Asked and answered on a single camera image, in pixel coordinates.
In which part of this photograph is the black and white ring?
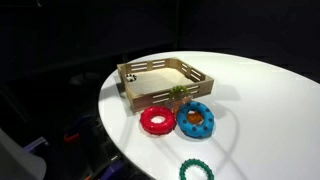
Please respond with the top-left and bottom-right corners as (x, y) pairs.
(125, 73), (138, 83)

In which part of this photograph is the slatted wooden tray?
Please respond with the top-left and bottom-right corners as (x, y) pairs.
(116, 57), (215, 114)

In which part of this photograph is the orange translucent ball toy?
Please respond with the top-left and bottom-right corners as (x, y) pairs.
(164, 94), (194, 116)

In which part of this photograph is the grey curved object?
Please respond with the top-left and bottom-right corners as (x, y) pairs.
(0, 128), (47, 180)

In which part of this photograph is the light green knobbed ring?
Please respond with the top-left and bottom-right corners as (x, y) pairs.
(168, 85), (190, 101)

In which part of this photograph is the red ribbed ring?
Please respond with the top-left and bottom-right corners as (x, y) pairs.
(139, 105), (177, 136)

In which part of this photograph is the blue ring with dark dots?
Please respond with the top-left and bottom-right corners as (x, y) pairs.
(175, 100), (216, 139)

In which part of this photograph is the orange ring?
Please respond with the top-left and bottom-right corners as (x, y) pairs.
(186, 111), (205, 126)

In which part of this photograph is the dark green knobbed ring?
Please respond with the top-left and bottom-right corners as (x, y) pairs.
(179, 158), (215, 180)

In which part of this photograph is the small red handle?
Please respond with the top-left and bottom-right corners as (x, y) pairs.
(63, 132), (81, 144)

